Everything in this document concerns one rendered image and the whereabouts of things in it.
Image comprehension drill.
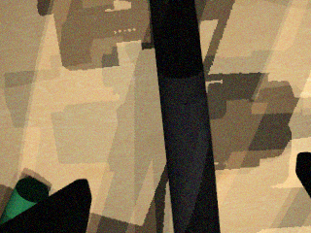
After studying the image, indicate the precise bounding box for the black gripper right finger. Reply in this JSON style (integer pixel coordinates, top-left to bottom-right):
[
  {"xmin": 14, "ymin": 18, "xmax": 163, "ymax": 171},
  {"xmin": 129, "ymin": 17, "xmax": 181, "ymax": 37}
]
[{"xmin": 295, "ymin": 151, "xmax": 311, "ymax": 198}]

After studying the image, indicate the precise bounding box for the green cylinder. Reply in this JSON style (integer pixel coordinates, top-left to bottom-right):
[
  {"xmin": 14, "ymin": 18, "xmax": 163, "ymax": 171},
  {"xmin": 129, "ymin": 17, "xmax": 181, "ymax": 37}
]
[{"xmin": 0, "ymin": 178, "xmax": 50, "ymax": 225}]

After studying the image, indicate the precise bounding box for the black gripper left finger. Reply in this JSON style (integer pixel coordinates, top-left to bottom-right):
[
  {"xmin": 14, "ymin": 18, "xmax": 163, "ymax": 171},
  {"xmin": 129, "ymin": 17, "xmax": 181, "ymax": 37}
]
[{"xmin": 0, "ymin": 179, "xmax": 92, "ymax": 233}]

